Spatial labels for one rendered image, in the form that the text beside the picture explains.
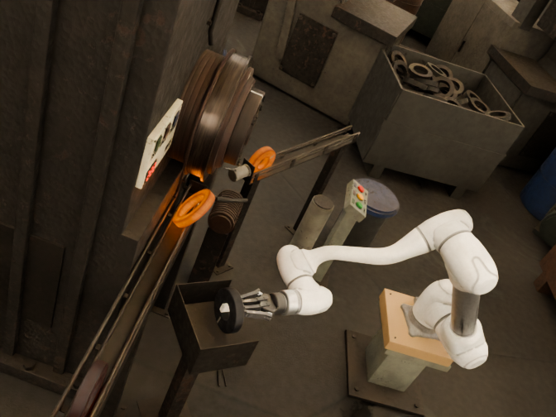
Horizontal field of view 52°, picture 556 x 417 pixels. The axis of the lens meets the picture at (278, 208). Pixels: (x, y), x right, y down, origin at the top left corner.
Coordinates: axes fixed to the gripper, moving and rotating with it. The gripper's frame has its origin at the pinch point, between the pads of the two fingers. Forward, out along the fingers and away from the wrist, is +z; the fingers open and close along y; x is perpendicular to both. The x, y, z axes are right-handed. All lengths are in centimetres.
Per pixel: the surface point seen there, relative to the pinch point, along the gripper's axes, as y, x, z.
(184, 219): 37.9, 4.5, 6.4
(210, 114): 37, 51, 13
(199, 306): 8.9, -10.0, 5.2
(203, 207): 38.4, 10.4, 0.9
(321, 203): 70, -14, -84
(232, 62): 51, 63, 4
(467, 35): 286, 19, -363
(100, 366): -19, 4, 48
